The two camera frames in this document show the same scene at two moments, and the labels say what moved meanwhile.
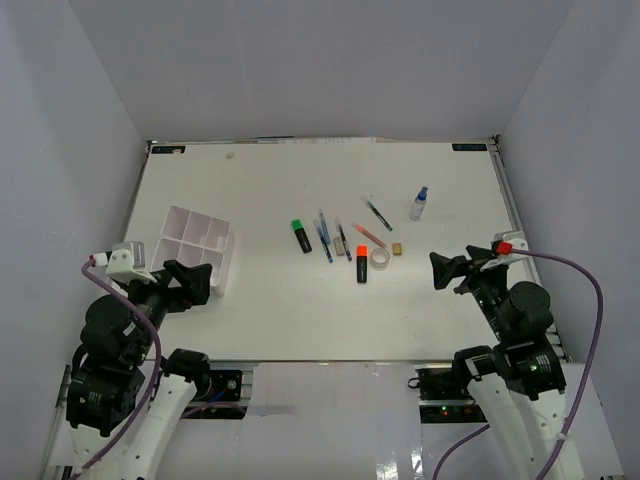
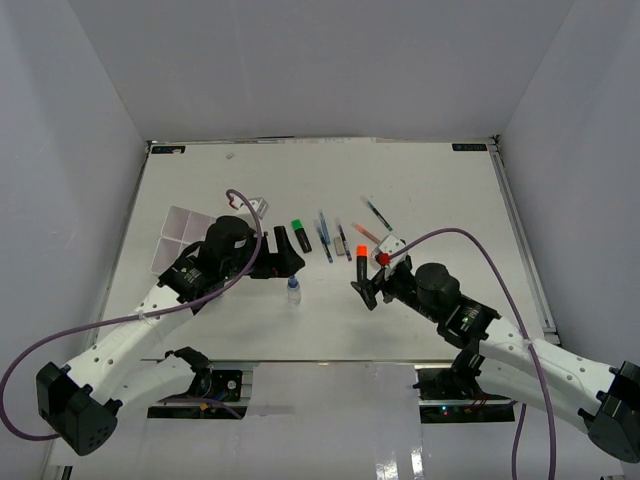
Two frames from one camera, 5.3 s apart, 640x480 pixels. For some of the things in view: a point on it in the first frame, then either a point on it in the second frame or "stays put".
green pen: x=377 y=212 stays put
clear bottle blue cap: x=418 y=205 → x=294 y=290
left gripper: x=195 y=284 → x=282 y=263
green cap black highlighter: x=301 y=234 stays put
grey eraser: x=338 y=244 stays put
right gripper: x=444 y=269 → x=369 y=289
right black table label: x=469 y=147 stays put
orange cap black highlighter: x=361 y=263 stays put
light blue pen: x=324 y=228 stays put
